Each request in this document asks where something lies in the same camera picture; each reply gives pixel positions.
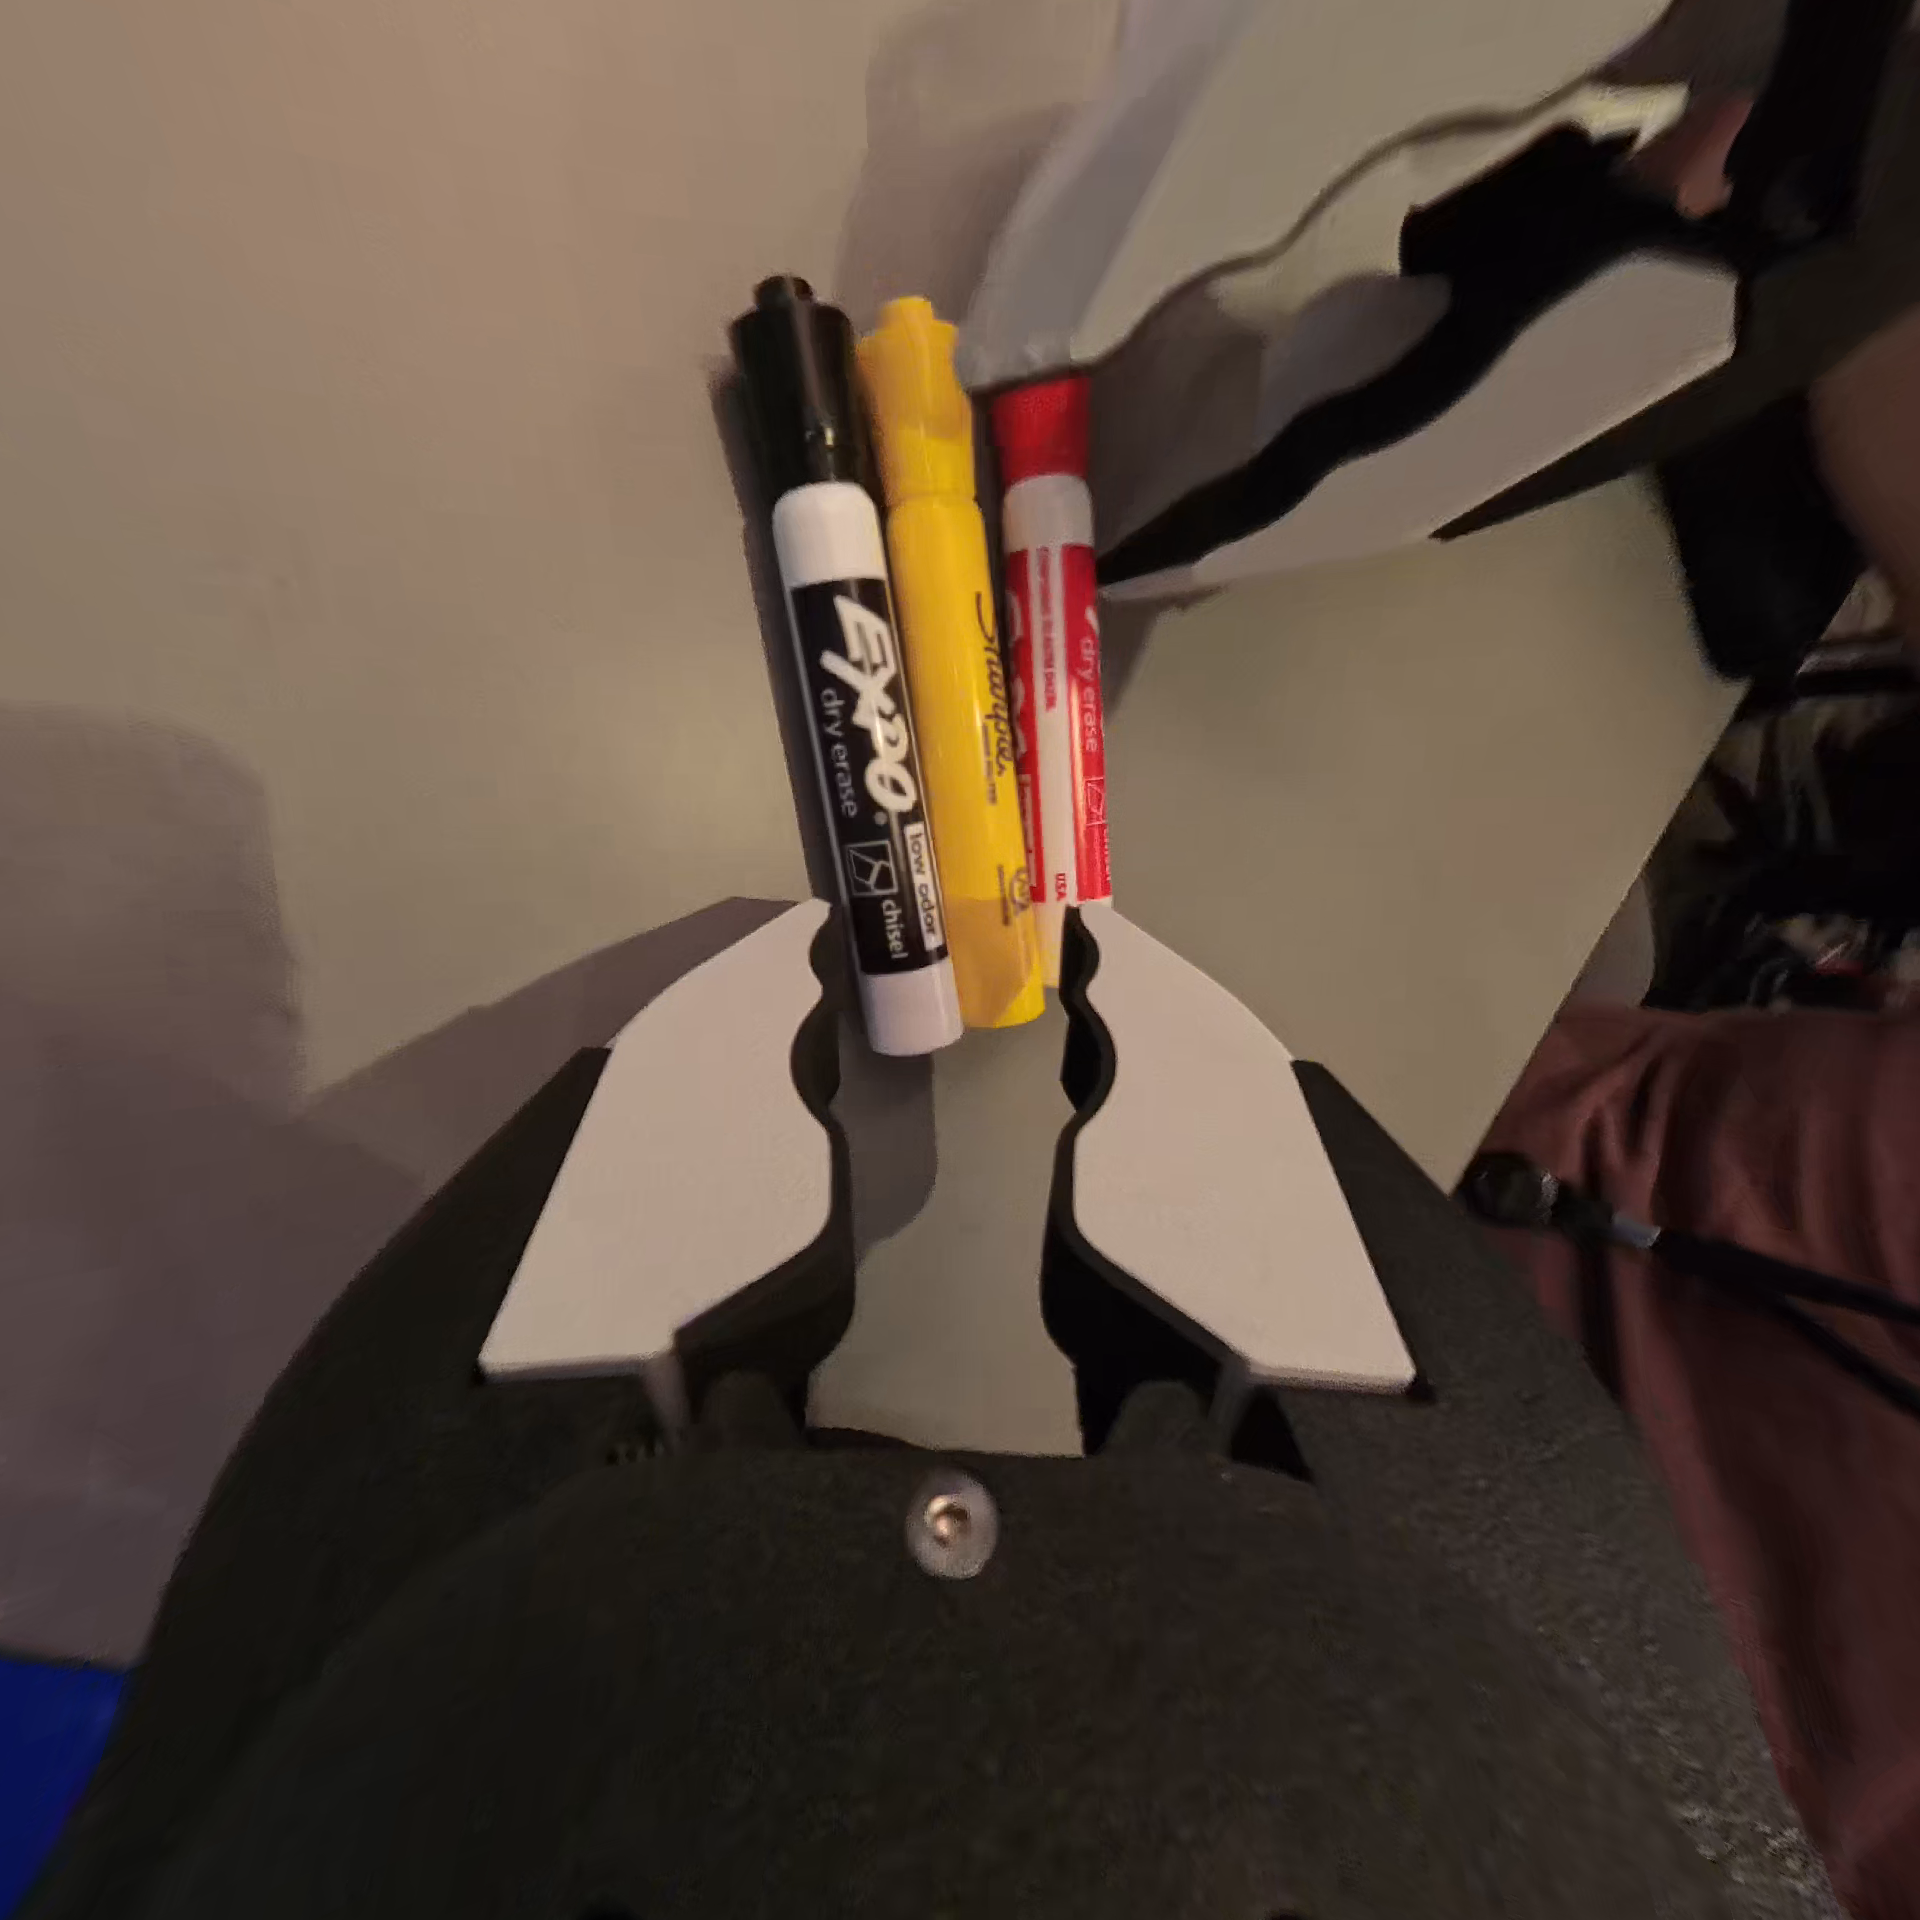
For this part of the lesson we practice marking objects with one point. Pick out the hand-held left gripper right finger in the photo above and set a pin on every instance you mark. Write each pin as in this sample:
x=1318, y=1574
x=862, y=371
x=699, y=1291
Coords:
x=1231, y=1200

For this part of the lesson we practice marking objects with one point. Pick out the person's right hand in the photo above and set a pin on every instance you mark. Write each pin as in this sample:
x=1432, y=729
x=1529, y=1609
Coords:
x=1874, y=451

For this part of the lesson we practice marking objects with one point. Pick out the person's maroon shirt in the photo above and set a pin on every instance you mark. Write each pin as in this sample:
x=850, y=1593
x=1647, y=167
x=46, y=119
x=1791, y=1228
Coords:
x=1800, y=1574

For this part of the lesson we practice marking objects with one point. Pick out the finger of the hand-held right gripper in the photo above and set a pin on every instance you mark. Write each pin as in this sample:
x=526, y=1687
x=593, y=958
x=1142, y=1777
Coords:
x=1351, y=105
x=1501, y=421

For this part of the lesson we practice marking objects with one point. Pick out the blue plastic bin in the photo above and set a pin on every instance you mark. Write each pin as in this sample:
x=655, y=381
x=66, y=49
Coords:
x=52, y=1770

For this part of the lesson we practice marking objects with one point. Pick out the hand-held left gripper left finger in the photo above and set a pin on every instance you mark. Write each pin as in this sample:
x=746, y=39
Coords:
x=675, y=1200

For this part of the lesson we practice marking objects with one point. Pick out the red dry-erase marker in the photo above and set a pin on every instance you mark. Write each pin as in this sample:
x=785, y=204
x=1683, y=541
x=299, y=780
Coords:
x=1050, y=494

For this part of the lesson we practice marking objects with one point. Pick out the yellow highlighter marker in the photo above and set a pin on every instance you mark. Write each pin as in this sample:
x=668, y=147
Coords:
x=960, y=674

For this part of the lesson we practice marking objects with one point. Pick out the black dry-erase marker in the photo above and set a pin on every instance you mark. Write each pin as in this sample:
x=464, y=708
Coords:
x=854, y=721

